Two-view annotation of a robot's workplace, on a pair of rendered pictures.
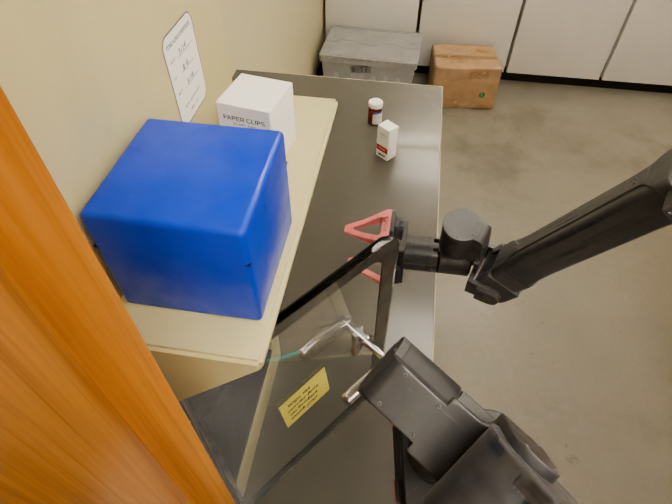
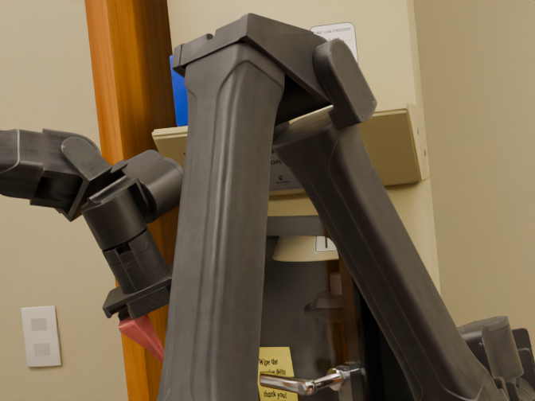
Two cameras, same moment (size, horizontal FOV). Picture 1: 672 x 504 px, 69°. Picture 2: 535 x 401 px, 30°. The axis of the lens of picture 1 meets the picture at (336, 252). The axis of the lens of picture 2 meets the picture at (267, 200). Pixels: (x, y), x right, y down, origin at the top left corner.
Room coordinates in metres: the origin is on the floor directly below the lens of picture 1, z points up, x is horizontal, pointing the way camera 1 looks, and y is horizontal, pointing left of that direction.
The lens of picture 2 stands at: (0.39, -1.18, 1.47)
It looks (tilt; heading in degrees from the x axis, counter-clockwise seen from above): 3 degrees down; 95
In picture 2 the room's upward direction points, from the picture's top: 6 degrees counter-clockwise
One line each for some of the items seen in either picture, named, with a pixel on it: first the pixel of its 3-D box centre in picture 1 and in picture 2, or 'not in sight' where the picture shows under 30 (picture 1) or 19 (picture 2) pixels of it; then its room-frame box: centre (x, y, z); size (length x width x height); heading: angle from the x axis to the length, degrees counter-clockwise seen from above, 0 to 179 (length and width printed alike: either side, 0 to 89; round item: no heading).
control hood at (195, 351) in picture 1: (251, 230); (289, 156); (0.32, 0.08, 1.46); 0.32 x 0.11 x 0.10; 171
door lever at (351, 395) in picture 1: (362, 369); (298, 380); (0.31, -0.03, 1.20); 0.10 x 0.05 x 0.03; 133
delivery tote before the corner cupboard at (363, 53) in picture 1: (370, 67); not in sight; (3.02, -0.23, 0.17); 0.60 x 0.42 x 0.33; 79
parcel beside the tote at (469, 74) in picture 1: (462, 76); not in sight; (2.95, -0.82, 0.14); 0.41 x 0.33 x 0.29; 87
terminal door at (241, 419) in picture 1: (306, 393); (279, 375); (0.29, 0.04, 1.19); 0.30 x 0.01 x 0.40; 133
